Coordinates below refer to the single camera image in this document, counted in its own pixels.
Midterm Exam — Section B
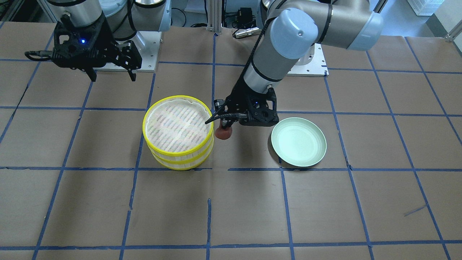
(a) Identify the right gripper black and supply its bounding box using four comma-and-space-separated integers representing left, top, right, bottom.
51, 14, 142, 82

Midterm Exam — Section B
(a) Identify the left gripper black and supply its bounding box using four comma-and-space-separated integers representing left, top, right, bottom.
205, 78, 279, 130

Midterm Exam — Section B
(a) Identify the brown bun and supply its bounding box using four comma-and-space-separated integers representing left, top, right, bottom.
214, 126, 232, 140

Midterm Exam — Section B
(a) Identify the yellow steamer layer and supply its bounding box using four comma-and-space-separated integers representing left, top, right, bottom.
149, 138, 214, 170
142, 95, 213, 161

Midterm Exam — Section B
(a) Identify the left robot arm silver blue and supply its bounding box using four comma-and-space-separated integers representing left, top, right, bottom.
205, 0, 384, 128

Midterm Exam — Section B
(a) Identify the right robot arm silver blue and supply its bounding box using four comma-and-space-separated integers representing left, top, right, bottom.
37, 0, 172, 81

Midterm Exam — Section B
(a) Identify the green plate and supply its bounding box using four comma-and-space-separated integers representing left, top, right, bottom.
271, 117, 327, 167

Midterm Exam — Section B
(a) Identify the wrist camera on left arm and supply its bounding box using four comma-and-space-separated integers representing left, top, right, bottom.
213, 99, 249, 121

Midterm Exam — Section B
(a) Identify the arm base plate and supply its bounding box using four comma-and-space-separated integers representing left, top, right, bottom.
287, 43, 329, 77
112, 28, 162, 72

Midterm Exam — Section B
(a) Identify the aluminium frame post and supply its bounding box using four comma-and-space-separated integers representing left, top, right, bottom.
205, 0, 224, 35

